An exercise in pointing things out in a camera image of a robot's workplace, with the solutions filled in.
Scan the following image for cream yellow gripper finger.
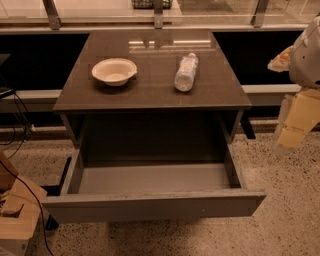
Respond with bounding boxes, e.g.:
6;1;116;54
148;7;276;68
267;46;292;72

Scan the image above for grey top drawer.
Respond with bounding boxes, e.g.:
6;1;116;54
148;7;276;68
43;148;266;223

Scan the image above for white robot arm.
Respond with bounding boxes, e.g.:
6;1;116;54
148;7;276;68
267;15;320;154

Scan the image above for dark grey drawer cabinet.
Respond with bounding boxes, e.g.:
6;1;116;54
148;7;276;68
54;29;251;140

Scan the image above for clear plastic water bottle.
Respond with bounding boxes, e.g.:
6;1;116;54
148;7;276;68
174;53;199;92

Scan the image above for white paper bowl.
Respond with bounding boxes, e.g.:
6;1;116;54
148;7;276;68
91;58;137;87

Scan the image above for brown cardboard box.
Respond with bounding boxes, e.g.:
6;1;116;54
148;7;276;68
0;152;47;256

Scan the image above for black cable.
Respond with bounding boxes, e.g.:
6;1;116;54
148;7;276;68
0;159;55;256

